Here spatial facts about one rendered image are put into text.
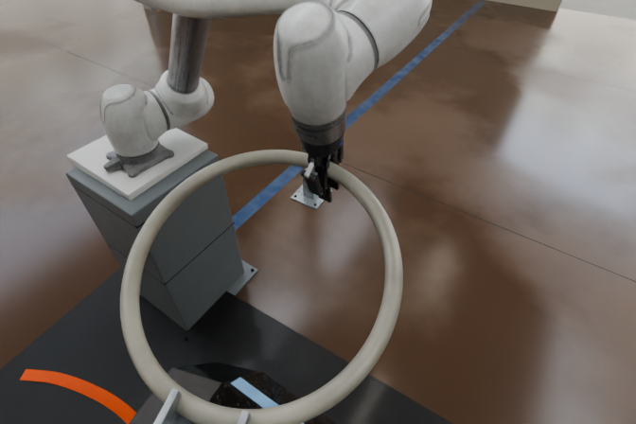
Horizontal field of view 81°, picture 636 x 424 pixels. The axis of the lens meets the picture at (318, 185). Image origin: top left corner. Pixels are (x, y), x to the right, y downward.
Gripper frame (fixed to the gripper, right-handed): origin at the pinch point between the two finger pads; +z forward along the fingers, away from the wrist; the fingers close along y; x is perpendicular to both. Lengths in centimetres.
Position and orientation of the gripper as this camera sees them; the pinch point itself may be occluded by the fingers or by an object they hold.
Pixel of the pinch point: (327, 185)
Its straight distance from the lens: 81.1
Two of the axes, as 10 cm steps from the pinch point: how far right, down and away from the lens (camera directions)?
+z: 0.9, 4.9, 8.7
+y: -4.9, 7.8, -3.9
